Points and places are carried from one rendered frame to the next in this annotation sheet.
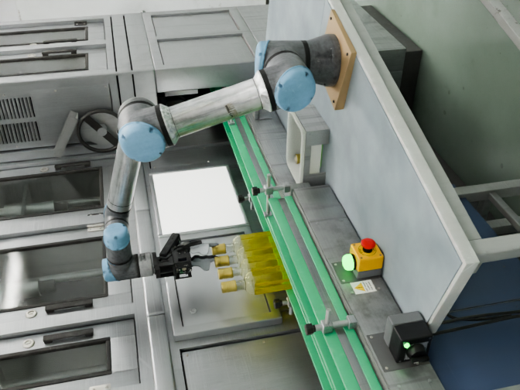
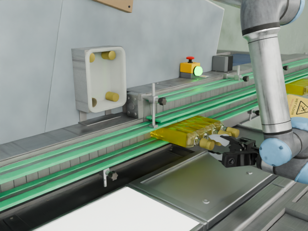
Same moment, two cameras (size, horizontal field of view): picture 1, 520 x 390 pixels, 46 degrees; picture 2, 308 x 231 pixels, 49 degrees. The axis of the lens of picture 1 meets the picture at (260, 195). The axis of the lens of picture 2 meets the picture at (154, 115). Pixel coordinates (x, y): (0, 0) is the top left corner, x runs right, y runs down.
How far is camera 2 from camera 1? 2.61 m
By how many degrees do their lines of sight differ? 104
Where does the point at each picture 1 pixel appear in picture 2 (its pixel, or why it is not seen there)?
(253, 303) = (208, 157)
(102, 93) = not seen: outside the picture
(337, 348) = not seen: hidden behind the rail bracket
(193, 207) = (132, 224)
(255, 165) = (78, 149)
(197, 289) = (230, 178)
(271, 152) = (54, 140)
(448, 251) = (218, 12)
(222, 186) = (71, 222)
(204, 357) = not seen: hidden behind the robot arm
